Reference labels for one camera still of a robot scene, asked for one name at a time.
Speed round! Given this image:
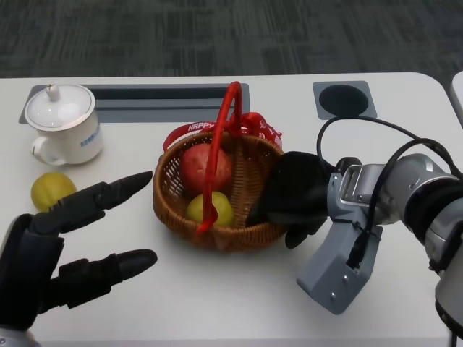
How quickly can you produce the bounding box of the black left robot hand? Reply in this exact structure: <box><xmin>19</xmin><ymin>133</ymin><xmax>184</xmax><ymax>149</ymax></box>
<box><xmin>0</xmin><ymin>171</ymin><xmax>159</xmax><ymax>332</ymax></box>

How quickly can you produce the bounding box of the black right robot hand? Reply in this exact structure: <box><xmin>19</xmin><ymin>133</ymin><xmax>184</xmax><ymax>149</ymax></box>
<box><xmin>247</xmin><ymin>150</ymin><xmax>332</xmax><ymax>249</ymax></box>

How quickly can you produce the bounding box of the brown wicker basket red handle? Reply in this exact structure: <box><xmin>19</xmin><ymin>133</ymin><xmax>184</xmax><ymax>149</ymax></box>
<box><xmin>152</xmin><ymin>81</ymin><xmax>290</xmax><ymax>254</ymax></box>

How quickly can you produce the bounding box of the red apple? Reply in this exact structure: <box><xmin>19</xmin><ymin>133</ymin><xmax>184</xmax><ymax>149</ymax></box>
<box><xmin>179</xmin><ymin>144</ymin><xmax>233</xmax><ymax>192</ymax></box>

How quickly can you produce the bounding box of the yellow-green pear with stem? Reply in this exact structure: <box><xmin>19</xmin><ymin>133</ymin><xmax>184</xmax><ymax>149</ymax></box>
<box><xmin>30</xmin><ymin>172</ymin><xmax>77</xmax><ymax>213</ymax></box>

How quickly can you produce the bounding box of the red birthday ribbon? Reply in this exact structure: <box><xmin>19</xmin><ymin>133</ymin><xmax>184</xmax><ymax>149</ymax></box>
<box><xmin>162</xmin><ymin>112</ymin><xmax>284</xmax><ymax>153</ymax></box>

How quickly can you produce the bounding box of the white ceramic mug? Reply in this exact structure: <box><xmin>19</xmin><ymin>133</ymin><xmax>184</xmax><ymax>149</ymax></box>
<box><xmin>30</xmin><ymin>110</ymin><xmax>104</xmax><ymax>166</ymax></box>

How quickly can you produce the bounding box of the white mug lid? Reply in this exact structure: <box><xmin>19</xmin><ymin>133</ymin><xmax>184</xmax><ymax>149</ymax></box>
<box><xmin>24</xmin><ymin>83</ymin><xmax>97</xmax><ymax>130</ymax></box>

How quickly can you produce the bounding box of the white neighbouring table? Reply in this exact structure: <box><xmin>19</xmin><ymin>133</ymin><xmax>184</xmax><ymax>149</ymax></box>
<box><xmin>450</xmin><ymin>71</ymin><xmax>463</xmax><ymax>127</ymax></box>

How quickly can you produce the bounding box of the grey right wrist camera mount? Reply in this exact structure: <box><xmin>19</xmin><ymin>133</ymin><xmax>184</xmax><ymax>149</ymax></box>
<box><xmin>296</xmin><ymin>220</ymin><xmax>383</xmax><ymax>315</ymax></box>

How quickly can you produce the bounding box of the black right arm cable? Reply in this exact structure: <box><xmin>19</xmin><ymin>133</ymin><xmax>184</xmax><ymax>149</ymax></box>
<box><xmin>316</xmin><ymin>115</ymin><xmax>463</xmax><ymax>272</ymax></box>

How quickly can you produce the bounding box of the grey round cable grommet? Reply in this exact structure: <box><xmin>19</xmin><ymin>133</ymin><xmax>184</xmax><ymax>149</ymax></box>
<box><xmin>313</xmin><ymin>80</ymin><xmax>378</xmax><ymax>120</ymax></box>

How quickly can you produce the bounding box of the grey table cable tray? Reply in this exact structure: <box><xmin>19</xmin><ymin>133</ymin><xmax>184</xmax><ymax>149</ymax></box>
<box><xmin>18</xmin><ymin>82</ymin><xmax>250</xmax><ymax>125</ymax></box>

